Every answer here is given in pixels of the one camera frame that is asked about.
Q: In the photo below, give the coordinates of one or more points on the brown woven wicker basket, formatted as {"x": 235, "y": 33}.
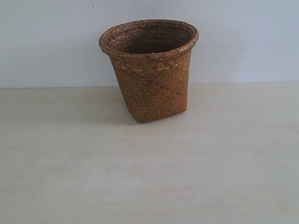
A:
{"x": 151, "y": 61}

